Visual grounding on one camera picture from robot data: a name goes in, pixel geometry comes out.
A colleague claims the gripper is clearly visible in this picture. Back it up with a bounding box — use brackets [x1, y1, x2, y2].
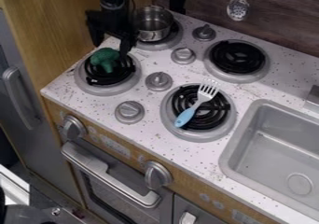
[84, 3, 140, 62]

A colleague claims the green toy broccoli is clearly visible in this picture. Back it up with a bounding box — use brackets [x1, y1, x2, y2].
[90, 47, 122, 74]

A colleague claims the silver pot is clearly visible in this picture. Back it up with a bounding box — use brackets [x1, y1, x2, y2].
[132, 5, 176, 43]

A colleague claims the toy stove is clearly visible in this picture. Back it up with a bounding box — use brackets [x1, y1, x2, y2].
[72, 10, 272, 144]

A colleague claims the grey toy fridge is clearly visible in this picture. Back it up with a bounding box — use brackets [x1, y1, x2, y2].
[0, 8, 85, 204]

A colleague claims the silver slotted spoon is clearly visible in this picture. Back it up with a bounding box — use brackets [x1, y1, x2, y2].
[225, 0, 252, 22]

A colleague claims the toy sink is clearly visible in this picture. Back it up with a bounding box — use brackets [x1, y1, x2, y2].
[217, 98, 319, 221]

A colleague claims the blue-handled silver toy fork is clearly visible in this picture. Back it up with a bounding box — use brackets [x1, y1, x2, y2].
[173, 78, 222, 129]

